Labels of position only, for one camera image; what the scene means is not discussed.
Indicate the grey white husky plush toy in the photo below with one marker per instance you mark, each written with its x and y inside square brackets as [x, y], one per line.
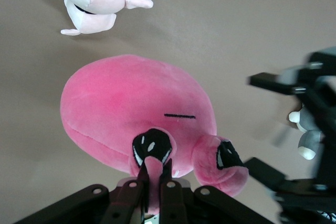
[309, 140]

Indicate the brown table cover sheet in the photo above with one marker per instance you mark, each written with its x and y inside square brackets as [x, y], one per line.
[236, 24]

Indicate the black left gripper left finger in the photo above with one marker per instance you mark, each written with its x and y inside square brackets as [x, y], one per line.
[123, 208]

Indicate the hot pink round plush toy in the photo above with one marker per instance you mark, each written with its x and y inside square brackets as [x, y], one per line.
[131, 98]

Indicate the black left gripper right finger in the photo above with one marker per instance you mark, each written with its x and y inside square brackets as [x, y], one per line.
[173, 208]

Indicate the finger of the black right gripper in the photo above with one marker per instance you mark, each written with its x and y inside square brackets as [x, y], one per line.
[267, 174]

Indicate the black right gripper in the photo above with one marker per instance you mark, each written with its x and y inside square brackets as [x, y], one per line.
[328, 90]

